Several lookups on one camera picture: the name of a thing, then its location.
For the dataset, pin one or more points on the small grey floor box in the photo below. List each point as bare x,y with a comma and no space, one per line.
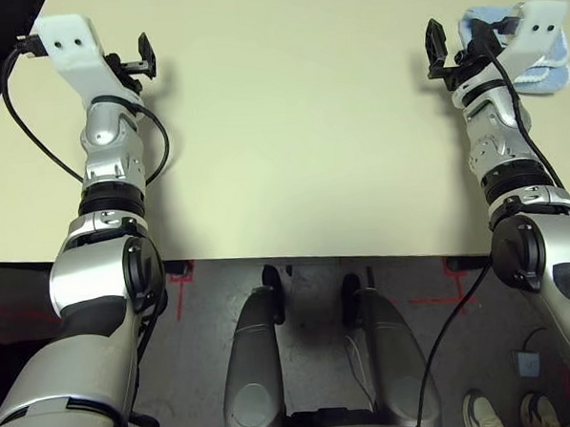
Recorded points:
527,363

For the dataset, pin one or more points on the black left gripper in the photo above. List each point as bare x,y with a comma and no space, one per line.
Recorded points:
132,75

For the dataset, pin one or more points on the black table foot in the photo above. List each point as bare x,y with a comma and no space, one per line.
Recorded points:
179,268

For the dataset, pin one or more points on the light blue terry towel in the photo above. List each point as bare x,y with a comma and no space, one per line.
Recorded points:
552,77

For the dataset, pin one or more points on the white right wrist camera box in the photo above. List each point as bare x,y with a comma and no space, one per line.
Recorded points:
540,25

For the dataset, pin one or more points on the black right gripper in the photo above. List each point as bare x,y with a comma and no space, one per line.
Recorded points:
468,62

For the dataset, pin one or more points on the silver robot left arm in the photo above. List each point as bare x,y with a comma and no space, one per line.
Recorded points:
110,155

